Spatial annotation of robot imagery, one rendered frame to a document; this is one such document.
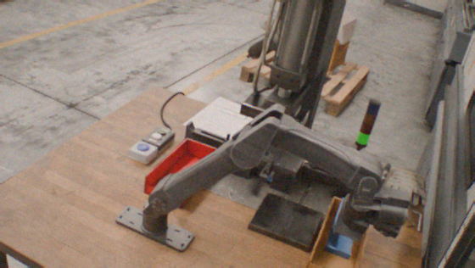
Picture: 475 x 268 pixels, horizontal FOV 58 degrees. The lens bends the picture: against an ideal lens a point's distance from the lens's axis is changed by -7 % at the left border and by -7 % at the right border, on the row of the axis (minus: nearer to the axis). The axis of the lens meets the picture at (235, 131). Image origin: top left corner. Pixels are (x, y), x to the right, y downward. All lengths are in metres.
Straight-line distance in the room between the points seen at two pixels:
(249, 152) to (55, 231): 0.53
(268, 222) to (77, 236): 0.49
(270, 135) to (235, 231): 0.40
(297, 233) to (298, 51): 0.48
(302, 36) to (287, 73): 0.11
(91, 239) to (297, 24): 0.74
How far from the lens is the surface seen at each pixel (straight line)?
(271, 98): 1.26
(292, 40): 1.20
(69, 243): 1.14
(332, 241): 1.26
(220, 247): 1.16
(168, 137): 1.48
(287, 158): 1.39
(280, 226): 1.23
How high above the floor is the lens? 1.70
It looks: 29 degrees down
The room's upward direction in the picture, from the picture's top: 11 degrees clockwise
